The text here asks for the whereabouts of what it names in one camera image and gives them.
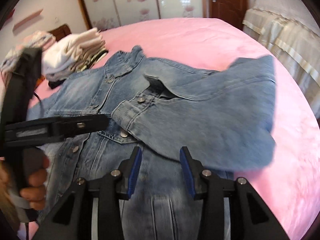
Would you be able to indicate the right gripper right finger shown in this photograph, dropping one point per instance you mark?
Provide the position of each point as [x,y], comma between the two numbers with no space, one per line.
[203,185]

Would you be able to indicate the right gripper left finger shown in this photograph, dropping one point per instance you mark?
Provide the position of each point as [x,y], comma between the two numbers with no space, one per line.
[117,185]

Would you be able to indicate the blue denim jacket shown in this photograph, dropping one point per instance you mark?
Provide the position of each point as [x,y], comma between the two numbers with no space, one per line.
[223,118]

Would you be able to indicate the stack of folded clothes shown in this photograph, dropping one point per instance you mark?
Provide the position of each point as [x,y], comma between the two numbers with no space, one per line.
[72,54]

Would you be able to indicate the person's left hand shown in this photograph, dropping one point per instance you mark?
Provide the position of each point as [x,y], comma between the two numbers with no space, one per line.
[35,193]

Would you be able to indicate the pink bed blanket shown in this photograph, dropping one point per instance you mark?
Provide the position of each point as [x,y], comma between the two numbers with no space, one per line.
[289,184]

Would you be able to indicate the dark wooden headboard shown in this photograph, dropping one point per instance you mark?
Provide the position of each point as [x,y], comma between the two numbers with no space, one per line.
[61,32]

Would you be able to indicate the floral sliding wardrobe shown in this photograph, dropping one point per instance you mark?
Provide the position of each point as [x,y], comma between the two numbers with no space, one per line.
[108,14]

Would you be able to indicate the cream cloth-covered furniture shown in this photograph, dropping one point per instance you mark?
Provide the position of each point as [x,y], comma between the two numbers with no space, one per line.
[287,29]

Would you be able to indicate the brown wooden door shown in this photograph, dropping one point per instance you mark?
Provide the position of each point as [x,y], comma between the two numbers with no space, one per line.
[230,11]

